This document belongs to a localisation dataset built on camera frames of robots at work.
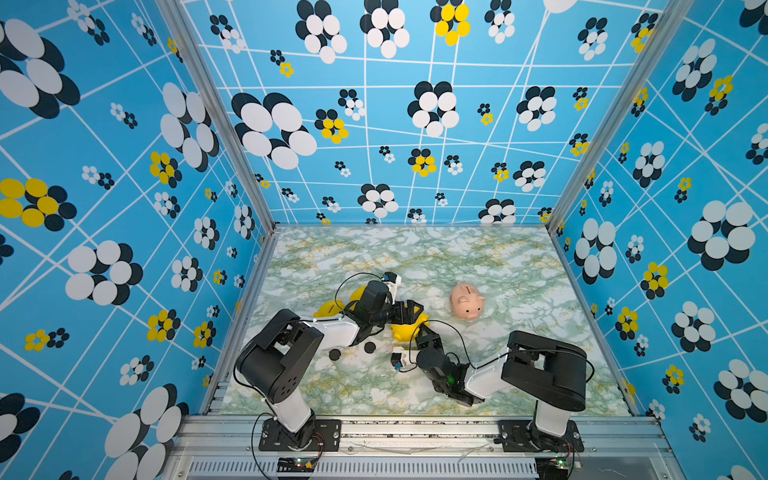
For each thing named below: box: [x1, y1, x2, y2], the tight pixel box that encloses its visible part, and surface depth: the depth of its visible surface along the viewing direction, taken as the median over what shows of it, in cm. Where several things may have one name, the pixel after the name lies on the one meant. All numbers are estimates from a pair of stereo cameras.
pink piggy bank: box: [450, 282, 486, 321], surface depth 91 cm
